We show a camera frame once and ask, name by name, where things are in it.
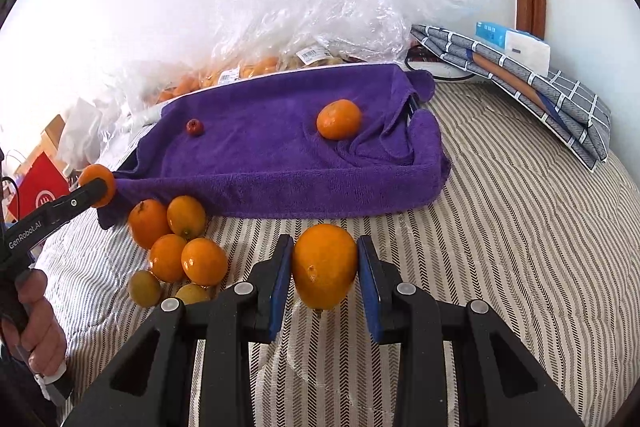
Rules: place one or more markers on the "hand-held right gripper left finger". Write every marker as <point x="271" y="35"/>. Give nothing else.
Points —
<point x="281" y="287"/>

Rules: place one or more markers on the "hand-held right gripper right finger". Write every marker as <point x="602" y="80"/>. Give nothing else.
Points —
<point x="369" y="292"/>

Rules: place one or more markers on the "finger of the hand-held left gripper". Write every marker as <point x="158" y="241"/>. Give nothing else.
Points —
<point x="94" y="193"/>

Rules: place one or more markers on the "small orange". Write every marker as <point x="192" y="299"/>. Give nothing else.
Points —
<point x="90" y="172"/>

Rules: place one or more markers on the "large oval orange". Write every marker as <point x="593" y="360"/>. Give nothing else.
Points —
<point x="325" y="264"/>

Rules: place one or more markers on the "person's left hand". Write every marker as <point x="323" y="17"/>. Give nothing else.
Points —
<point x="44" y="322"/>

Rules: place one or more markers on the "red paper bag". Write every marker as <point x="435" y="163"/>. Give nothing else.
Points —
<point x="37" y="182"/>

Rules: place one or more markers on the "white plastic bag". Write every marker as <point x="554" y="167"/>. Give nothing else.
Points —
<point x="82" y="132"/>

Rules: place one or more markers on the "cardboard box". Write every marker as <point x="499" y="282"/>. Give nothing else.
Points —
<point x="52" y="132"/>

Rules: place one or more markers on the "yellow-green citrus fruit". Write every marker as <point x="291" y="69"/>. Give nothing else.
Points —
<point x="144" y="288"/>
<point x="192" y="294"/>

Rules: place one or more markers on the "small red fruit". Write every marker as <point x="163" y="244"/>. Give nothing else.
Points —
<point x="194" y="127"/>

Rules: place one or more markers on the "purple towel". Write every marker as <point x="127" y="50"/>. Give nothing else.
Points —
<point x="260" y="157"/>

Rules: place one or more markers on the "round orange with green stem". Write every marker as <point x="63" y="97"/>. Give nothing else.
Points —
<point x="339" y="119"/>

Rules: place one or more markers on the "clear bag of oranges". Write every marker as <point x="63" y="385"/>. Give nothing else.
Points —
<point x="250" y="68"/>

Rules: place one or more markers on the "clear bag of pale fruit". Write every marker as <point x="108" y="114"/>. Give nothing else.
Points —
<point x="320" y="57"/>

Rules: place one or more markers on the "folded grey checkered cloth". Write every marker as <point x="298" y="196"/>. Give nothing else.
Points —
<point x="565" y="107"/>

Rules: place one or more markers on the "blue and white box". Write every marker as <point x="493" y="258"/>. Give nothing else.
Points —
<point x="492" y="32"/>

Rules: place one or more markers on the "large clear plastic bag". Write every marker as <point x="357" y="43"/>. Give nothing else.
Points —
<point x="340" y="2"/>

